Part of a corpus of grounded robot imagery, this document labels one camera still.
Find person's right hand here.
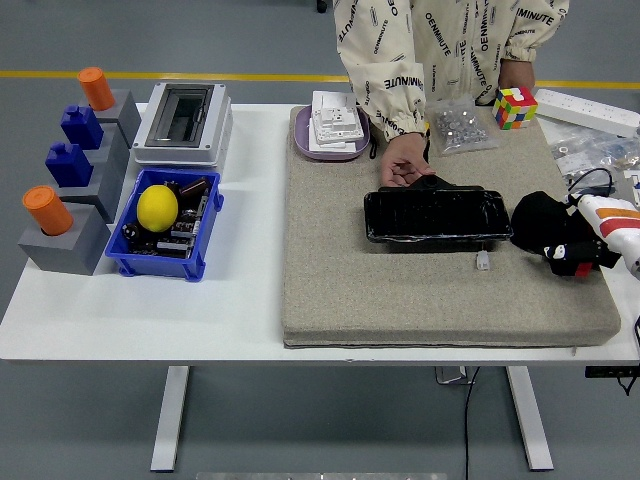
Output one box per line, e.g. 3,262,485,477
379,132,435,189

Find person's left hand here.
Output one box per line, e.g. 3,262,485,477
498,58,537,97

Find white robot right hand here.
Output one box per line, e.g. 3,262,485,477
542,193,640,275

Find black rag red tag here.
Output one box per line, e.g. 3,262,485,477
509,190,621,277

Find colourful puzzle cube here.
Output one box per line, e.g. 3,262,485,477
492,86,539,131

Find clear bag of metal nuts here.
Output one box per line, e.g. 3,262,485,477
424,94,500,157

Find white power strip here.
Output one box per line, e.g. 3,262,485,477
533,88,640,137

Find white socket module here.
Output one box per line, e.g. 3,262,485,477
309,106,366,145

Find white flat cover plate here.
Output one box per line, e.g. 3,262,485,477
307,130,359,154

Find person's torso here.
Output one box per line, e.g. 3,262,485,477
333,0,571,107

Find clear bag of small parts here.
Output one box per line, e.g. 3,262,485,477
549,127,640,177

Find purple tray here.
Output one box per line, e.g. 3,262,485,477
293,107,372,162

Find grey-brown mat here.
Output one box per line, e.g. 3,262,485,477
280,104,622,350

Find black control box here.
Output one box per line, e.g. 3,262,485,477
584,366,640,397

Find brown cylinder capacitor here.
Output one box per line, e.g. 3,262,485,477
178,177,210,200

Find white table leg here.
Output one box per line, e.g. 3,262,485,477
149,365,191,472
504,365,555,471

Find black circuit boards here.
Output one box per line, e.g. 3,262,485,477
128,192,212,260

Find yellow lemon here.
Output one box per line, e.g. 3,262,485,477
136,184,180,234

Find blue plastic bin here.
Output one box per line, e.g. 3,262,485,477
104,167,225,282

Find grey block holder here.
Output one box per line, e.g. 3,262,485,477
89,88,143,149
54,149,129,224
17,209,112,276
82,122,132,174

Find orange cylinder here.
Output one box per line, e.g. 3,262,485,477
21,185,74,237
77,67,116,112

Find blue block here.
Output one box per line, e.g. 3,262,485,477
60,104,105,150
44,142,94,189

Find black cable loop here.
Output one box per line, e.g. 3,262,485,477
567,167,616,197

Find white switch plate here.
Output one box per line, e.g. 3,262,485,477
312,90,359,119

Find metal bracket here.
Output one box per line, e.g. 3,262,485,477
434,366,476,386

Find grey electrical enclosure box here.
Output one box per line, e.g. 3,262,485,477
130,82,234,169

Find black power cable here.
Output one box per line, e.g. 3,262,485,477
462,365,481,480

